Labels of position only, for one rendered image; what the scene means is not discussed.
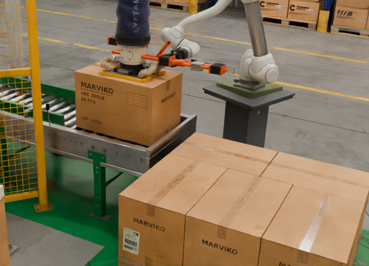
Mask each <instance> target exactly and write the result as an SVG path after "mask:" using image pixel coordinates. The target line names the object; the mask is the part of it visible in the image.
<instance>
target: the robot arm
mask: <svg viewBox="0 0 369 266"><path fill-rule="evenodd" d="M232 1H233V0H218V2H217V3H216V4H215V5H214V6H213V7H211V8H209V9H207V10H204V11H202V12H200V13H197V14H194V15H191V16H189V17H187V18H185V19H183V20H182V21H181V22H180V23H179V24H178V25H177V26H173V27H172V28H170V27H166V28H164V29H163V30H162V32H161V38H162V40H163V41H164V42H165V43H167V41H170V42H171V43H170V44H169V46H170V47H171V48H173V49H172V50H171V53H169V55H168V56H166V57H165V58H170V57H172V56H176V59H179V60H180V59H185V60H187V59H191V58H194V57H195V56H197V55H198V53H199V51H200V47H199V45H198V44H197V43H195V42H192V41H189V40H187V39H185V38H184V37H185V29H186V27H188V26H189V25H191V24H194V23H197V22H199V21H202V20H205V19H208V18H211V17H214V16H216V15H218V14H219V13H221V12H222V11H223V10H224V9H225V8H226V7H227V6H228V5H229V4H230V3H231V2H232ZM241 1H242V3H244V8H245V13H246V17H247V23H248V28H249V34H250V39H251V45H252V49H248V50H246V51H245V52H244V54H243V56H242V59H241V66H240V78H239V79H234V82H236V83H235V84H233V86H237V87H241V88H246V89H249V90H253V91H255V90H256V89H259V88H262V87H265V84H270V83H273V82H275V81H276V80H277V79H278V77H279V69H278V67H277V65H276V63H275V61H274V58H273V56H272V54H271V53H270V52H268V50H267V44H266V38H265V32H264V26H263V22H262V16H261V10H260V4H259V0H241Z"/></svg>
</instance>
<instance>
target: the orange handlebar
mask: <svg viewBox="0 0 369 266"><path fill-rule="evenodd" d="M111 52H112V53H114V54H120V50H119V49H113V50H112V51H111ZM150 56H151V57H150ZM141 58H142V59H147V60H154V61H158V58H156V57H155V56H154V55H150V54H145V55H144V56H143V55H142V56H141ZM170 63H171V64H176V65H177V66H181V67H185V66H186V67H191V63H192V62H189V61H188V60H185V59H180V60H179V59H174V60H171V62H170ZM200 68H201V69H205V70H209V64H204V65H202V66H201V67H200ZM226 71H227V68H224V69H223V70H222V72H223V73H225V72H226Z"/></svg>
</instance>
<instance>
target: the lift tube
mask: <svg viewBox="0 0 369 266"><path fill-rule="evenodd" d="M116 1H117V7H116V16H117V18H118V21H117V24H116V34H118V35H120V36H125V37H146V36H148V35H149V31H150V24H149V19H148V18H149V16H150V7H149V2H150V0H116ZM116 43H117V44H119V45H123V46H145V45H148V44H150V42H147V43H141V44H128V43H121V42H118V41H116Z"/></svg>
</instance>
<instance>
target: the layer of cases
mask: <svg viewBox="0 0 369 266"><path fill-rule="evenodd" d="M368 198H369V173H367V172H364V171H359V170H355V169H350V168H346V167H341V166H338V165H334V164H329V163H325V162H320V161H317V160H313V159H308V158H304V157H299V156H295V155H291V154H287V153H282V152H278V151H273V150H270V149H265V148H261V147H256V146H252V145H248V144H245V143H240V142H236V141H231V140H227V139H224V138H219V137H214V136H210V135H205V134H201V133H198V132H195V133H194V134H193V135H191V136H190V137H189V138H188V139H186V140H185V141H184V142H183V143H181V144H180V145H179V146H178V147H176V148H175V149H174V150H173V151H172V152H170V153H169V154H168V155H167V156H166V157H164V158H163V159H162V160H161V161H159V162H158V163H156V165H155V166H153V167H152V168H150V169H149V170H148V171H147V172H146V173H144V174H143V175H142V176H141V177H140V178H138V179H137V180H136V181H135V182H133V183H132V184H131V185H130V186H129V187H127V188H126V189H124V190H123V191H122V192H121V193H120V194H119V256H120V257H123V258H126V259H129V260H131V261H134V262H137V263H140V264H143V265H146V266H351V265H352V262H353V259H354V255H355V251H356V248H357V244H358V241H359V238H360V234H361V230H362V226H363V223H364V218H365V213H366V208H367V203H368Z"/></svg>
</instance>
